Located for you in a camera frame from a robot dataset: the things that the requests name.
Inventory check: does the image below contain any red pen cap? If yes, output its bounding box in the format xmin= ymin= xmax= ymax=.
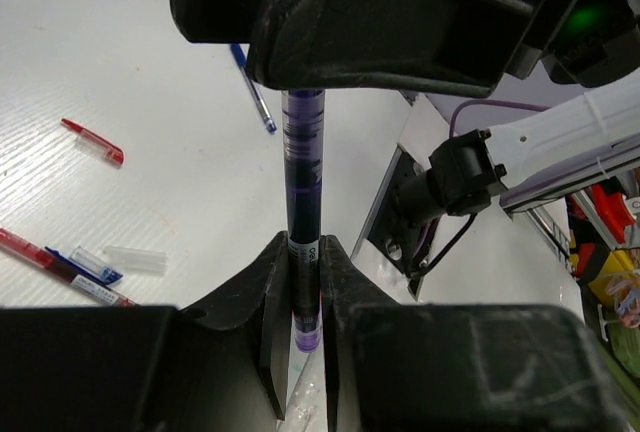
xmin=60 ymin=118 xmax=125 ymax=167

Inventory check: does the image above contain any purple ink pen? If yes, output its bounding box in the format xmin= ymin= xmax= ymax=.
xmin=282 ymin=90 xmax=325 ymax=353

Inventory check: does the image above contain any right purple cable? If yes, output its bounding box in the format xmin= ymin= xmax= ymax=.
xmin=449 ymin=99 xmax=549 ymax=141

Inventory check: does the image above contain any blue pen cap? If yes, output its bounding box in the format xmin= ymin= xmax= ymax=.
xmin=45 ymin=246 xmax=123 ymax=286

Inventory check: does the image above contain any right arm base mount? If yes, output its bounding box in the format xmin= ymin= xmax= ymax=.
xmin=349 ymin=141 xmax=476 ymax=301

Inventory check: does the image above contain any blue ballpoint pen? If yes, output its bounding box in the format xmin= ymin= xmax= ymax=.
xmin=229 ymin=43 xmax=277 ymax=134

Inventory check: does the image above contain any clear cap near pens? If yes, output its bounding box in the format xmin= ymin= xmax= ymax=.
xmin=103 ymin=246 xmax=168 ymax=276

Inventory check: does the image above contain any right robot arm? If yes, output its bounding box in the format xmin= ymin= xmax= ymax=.
xmin=169 ymin=0 xmax=639 ymax=223

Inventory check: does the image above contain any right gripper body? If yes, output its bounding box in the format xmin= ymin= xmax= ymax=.
xmin=506 ymin=0 xmax=639 ymax=87

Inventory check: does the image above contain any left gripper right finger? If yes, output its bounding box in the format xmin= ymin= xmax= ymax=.
xmin=319 ymin=235 xmax=627 ymax=431

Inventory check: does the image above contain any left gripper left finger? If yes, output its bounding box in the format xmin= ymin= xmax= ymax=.
xmin=1 ymin=233 xmax=291 ymax=431

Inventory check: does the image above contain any dark red gel pen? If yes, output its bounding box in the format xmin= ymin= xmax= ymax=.
xmin=1 ymin=228 xmax=137 ymax=307

